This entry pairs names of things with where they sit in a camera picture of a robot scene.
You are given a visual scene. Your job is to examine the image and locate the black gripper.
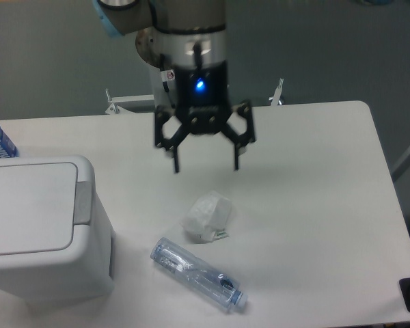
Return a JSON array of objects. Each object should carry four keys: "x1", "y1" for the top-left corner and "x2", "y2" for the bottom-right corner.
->
[{"x1": 154, "y1": 61, "x2": 256, "y2": 174}]

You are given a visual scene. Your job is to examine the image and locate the white push-lid trash can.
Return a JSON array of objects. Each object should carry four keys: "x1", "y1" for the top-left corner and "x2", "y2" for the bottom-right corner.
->
[{"x1": 0, "y1": 155, "x2": 115, "y2": 301}]

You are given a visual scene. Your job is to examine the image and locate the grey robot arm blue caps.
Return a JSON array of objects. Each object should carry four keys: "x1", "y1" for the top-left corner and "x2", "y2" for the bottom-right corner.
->
[{"x1": 93, "y1": 1, "x2": 256, "y2": 172}]

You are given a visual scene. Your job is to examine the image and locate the crumpled white plastic wrapper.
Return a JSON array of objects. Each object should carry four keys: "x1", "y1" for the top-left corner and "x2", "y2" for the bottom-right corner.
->
[{"x1": 180, "y1": 191, "x2": 232, "y2": 243}]

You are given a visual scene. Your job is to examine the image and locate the empty clear plastic bottle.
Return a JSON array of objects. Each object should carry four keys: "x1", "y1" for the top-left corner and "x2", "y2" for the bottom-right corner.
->
[{"x1": 150, "y1": 238, "x2": 248, "y2": 312}]

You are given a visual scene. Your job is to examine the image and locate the black cable on pedestal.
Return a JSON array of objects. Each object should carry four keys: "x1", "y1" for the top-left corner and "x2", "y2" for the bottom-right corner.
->
[{"x1": 159, "y1": 53, "x2": 177, "y2": 109}]

